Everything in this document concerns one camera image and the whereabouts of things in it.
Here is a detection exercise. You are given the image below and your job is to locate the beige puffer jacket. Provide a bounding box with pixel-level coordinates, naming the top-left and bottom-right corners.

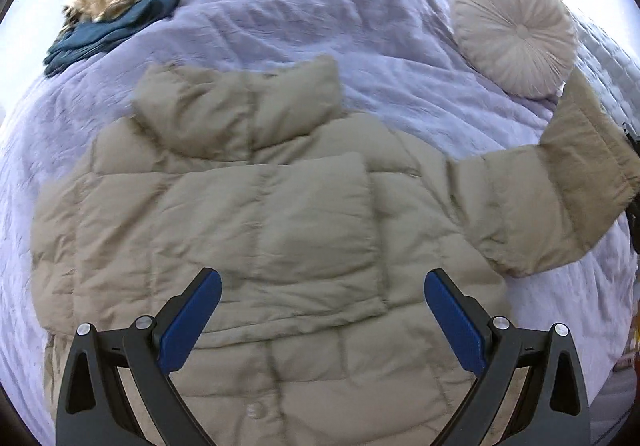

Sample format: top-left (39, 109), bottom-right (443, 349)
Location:
top-left (30, 56), bottom-right (639, 445)

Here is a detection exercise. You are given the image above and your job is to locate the round beige pleated cushion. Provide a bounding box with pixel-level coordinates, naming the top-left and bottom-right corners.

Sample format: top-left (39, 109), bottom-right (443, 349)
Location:
top-left (449, 0), bottom-right (579, 99)

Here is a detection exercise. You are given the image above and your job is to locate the lavender quilted bedspread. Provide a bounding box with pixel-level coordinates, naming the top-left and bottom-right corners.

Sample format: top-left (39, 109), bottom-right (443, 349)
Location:
top-left (1, 0), bottom-right (636, 444)

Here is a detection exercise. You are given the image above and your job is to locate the teal folded garment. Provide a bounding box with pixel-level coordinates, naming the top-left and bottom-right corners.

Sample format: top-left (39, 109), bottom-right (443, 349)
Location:
top-left (43, 0), bottom-right (180, 78)

